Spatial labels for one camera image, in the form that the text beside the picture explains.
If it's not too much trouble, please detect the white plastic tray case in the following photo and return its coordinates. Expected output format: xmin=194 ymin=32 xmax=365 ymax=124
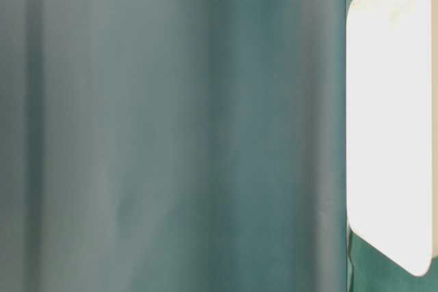
xmin=346 ymin=0 xmax=437 ymax=276

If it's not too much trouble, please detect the green table cloth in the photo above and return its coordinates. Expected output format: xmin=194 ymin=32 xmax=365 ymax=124
xmin=1 ymin=0 xmax=437 ymax=291

